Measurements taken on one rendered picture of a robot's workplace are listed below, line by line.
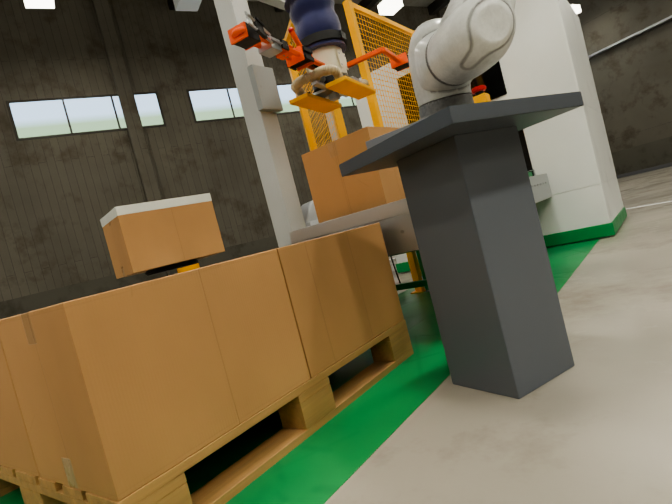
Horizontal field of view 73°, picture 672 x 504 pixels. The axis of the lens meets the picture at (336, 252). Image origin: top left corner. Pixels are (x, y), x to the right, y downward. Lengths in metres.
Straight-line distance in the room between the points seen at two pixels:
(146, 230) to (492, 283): 2.21
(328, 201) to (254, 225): 8.86
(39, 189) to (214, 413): 9.53
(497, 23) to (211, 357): 1.01
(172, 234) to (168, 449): 2.05
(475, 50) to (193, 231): 2.28
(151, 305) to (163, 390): 0.19
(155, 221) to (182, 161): 7.88
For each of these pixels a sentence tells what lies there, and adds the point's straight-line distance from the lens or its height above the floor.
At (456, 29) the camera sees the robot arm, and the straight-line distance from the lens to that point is 1.19.
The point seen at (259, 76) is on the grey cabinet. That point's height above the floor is 1.69.
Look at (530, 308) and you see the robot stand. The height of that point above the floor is 0.21.
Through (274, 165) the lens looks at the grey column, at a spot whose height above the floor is 1.10.
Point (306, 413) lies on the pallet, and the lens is 1.39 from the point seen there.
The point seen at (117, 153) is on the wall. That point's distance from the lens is 10.72.
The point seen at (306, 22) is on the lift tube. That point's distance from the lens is 2.23.
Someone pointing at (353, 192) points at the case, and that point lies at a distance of 2.05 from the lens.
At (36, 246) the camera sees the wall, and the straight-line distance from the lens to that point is 10.36.
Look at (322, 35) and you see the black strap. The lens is 2.19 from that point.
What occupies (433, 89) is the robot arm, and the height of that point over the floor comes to 0.86.
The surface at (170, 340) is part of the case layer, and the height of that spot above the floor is 0.40.
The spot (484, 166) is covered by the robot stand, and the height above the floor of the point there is 0.62.
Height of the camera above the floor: 0.54
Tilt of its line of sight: 2 degrees down
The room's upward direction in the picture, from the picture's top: 15 degrees counter-clockwise
